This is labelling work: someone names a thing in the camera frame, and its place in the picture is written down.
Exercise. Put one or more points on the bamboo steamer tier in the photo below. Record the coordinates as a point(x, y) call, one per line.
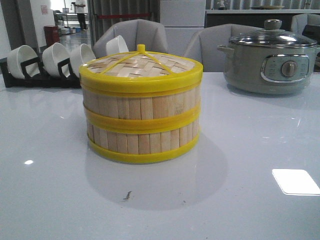
point(142, 112)
point(143, 148)

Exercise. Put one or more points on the white bowl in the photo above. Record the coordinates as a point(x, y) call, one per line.
point(79, 56)
point(16, 57)
point(116, 45)
point(52, 56)

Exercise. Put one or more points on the white cabinet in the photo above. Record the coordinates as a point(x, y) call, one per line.
point(181, 19)

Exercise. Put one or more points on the woven bamboo steamer lid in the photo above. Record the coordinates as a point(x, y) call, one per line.
point(140, 73)

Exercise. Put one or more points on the grey electric cooking pot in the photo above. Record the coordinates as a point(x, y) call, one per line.
point(267, 70)

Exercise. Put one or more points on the red bin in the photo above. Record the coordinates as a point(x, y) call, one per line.
point(51, 33)

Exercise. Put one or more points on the black bowl rack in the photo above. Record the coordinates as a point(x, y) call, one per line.
point(66, 79)

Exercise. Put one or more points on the grey chair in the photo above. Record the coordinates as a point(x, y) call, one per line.
point(203, 45)
point(138, 31)
point(307, 24)

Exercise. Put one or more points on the glass pot lid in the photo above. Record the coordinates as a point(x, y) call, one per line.
point(274, 37)

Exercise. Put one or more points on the far right grey chair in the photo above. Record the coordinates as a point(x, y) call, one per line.
point(307, 24)

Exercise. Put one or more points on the person in background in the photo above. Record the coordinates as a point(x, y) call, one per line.
point(79, 7)

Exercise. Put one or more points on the left grey chair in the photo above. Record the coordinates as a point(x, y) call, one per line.
point(138, 31)

